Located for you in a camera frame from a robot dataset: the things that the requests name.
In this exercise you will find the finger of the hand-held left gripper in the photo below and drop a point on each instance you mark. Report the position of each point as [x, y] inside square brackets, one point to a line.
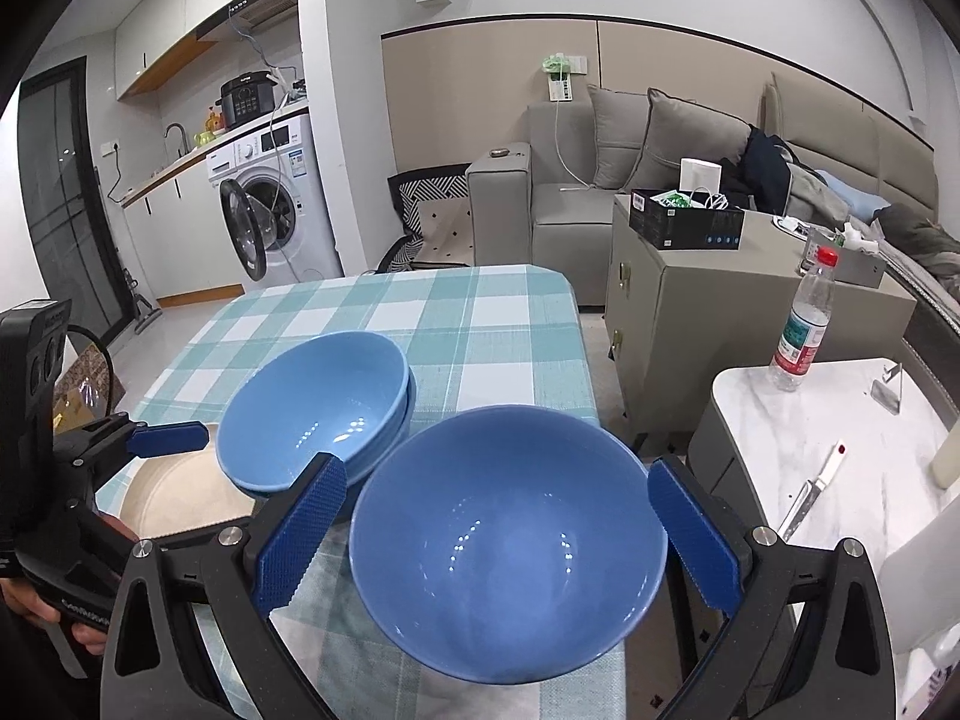
[169, 439]

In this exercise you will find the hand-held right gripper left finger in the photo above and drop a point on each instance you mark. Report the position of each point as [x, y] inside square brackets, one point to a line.
[300, 540]

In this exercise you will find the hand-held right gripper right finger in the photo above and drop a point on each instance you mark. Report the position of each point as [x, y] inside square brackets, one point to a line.
[690, 540]

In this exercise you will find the cream plate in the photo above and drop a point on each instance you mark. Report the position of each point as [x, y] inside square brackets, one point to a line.
[180, 495]

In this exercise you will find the blue bowl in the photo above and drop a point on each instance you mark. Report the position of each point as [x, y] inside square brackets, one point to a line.
[405, 427]
[510, 540]
[315, 405]

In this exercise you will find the person's left hand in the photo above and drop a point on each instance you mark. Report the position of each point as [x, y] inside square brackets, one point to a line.
[90, 639]

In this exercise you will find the mop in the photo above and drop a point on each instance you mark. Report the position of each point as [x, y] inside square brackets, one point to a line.
[142, 307]

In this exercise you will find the white marble table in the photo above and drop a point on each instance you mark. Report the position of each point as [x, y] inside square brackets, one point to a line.
[847, 427]

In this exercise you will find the white kitchen counter cabinet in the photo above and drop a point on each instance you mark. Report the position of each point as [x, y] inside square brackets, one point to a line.
[180, 240]

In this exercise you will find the grey cabinet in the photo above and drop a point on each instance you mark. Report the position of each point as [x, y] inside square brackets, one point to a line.
[697, 315]

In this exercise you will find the clear water bottle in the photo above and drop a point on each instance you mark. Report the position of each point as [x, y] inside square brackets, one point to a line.
[799, 330]

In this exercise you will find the white washing machine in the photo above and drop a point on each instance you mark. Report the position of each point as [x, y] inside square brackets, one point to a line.
[300, 240]

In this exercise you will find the small metal stand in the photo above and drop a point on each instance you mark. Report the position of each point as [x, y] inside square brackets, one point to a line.
[889, 394]

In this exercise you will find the black framed glass door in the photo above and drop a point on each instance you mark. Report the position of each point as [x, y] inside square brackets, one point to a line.
[60, 202]

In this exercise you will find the teal checked tablecloth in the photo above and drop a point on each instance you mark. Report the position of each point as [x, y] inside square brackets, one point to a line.
[465, 315]

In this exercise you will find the metal faucet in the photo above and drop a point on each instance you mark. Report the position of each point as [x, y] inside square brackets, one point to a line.
[176, 131]

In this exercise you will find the black box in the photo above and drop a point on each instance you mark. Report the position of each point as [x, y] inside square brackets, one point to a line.
[690, 229]

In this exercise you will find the yellow bottle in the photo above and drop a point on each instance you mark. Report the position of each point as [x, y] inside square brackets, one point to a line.
[210, 127]

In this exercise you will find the grey tissue box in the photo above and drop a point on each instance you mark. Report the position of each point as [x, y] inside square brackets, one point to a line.
[855, 270]

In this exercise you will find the chair with patterned cushion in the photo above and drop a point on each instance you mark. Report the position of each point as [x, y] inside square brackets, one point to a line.
[439, 225]

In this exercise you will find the black pressure cooker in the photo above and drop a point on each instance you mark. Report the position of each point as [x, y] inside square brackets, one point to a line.
[251, 97]

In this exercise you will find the grey sofa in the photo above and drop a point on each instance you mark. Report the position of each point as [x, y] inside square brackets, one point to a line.
[562, 210]

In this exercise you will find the white box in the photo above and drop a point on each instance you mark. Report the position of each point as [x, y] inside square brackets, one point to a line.
[699, 176]

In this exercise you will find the light blue pillow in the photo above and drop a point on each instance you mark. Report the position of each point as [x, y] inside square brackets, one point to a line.
[862, 202]

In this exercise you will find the grey blanket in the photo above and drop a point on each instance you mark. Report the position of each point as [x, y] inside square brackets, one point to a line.
[922, 240]

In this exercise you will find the dark clothing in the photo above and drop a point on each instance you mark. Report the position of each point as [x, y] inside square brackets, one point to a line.
[765, 165]

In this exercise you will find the white upper kitchen cabinets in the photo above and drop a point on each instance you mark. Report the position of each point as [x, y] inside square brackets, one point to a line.
[150, 45]

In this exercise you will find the grey cushion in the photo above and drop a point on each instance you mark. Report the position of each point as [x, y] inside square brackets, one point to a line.
[619, 135]
[682, 142]

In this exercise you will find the range hood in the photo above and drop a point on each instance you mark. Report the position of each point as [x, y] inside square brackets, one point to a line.
[259, 7]

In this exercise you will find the wall socket with charger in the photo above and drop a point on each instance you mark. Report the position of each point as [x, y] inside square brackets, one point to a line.
[561, 79]

